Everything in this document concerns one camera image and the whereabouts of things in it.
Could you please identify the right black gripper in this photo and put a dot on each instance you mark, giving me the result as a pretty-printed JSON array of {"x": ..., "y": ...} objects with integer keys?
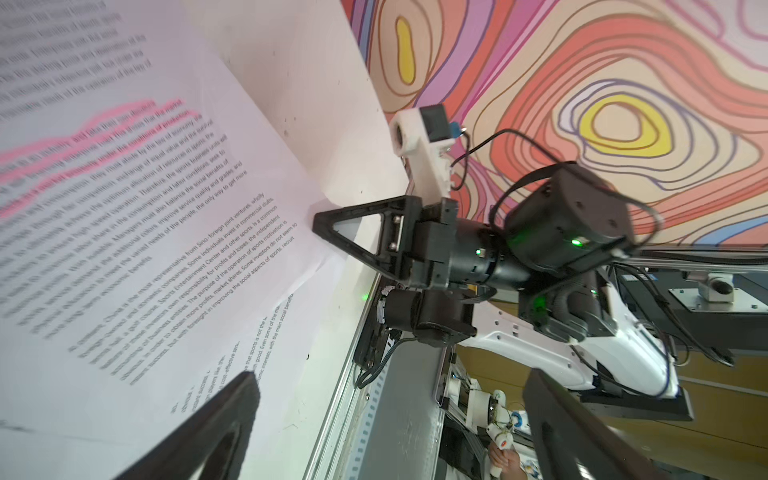
[{"x": 402, "y": 239}]

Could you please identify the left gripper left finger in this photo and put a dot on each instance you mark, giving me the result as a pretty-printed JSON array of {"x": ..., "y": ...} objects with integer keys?
[{"x": 210, "y": 444}]

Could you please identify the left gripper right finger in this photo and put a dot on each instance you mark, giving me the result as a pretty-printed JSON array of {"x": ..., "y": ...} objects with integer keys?
[{"x": 567, "y": 436}]

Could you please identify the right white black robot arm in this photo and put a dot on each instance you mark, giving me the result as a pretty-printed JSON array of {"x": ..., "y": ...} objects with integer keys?
[{"x": 533, "y": 289}]

